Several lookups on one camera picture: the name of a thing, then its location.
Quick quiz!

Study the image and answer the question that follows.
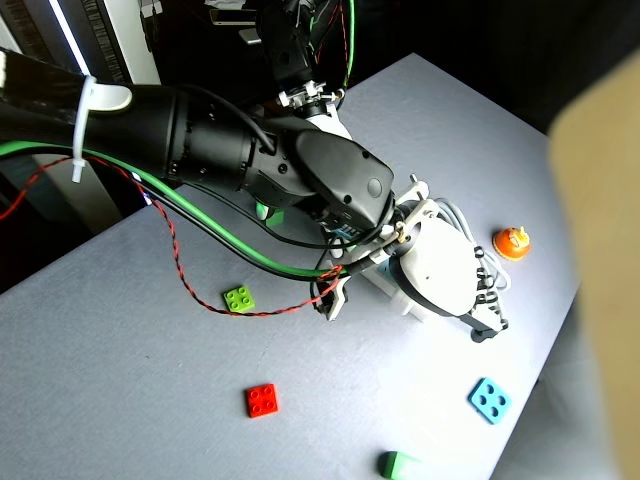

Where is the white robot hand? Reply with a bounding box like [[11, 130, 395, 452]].
[[389, 219, 511, 344], [298, 105, 354, 145]]

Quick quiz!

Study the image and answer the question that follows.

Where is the white power strip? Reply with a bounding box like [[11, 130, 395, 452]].
[[359, 259, 431, 322]]

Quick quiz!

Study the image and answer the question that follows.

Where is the orange toy fruit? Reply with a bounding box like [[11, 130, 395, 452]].
[[492, 225, 533, 262]]

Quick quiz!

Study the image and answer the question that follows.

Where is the blue four-hole block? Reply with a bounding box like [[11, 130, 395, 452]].
[[467, 377, 513, 425]]

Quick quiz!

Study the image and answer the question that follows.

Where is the beige cardboard panel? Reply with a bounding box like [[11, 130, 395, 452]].
[[547, 49, 640, 480]]

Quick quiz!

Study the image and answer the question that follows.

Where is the lime green building brick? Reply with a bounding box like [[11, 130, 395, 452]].
[[222, 284, 257, 315]]

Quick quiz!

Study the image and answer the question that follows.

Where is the green cube letter Y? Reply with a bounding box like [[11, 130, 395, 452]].
[[377, 449, 426, 480]]

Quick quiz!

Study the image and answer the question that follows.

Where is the red building brick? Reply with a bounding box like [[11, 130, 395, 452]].
[[244, 383, 281, 419]]

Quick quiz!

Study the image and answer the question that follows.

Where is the grey table cloth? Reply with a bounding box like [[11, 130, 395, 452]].
[[0, 52, 586, 480]]

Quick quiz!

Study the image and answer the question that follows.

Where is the white coiled power cable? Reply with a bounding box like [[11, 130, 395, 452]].
[[434, 197, 511, 291]]

